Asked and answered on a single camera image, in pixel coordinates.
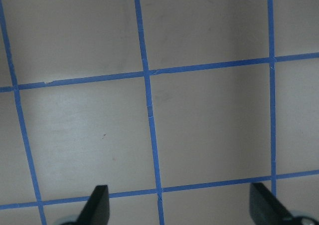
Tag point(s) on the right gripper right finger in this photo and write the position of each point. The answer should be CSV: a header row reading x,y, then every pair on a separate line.
x,y
265,208

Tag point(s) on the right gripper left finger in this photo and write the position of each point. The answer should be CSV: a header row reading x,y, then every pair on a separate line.
x,y
97,209

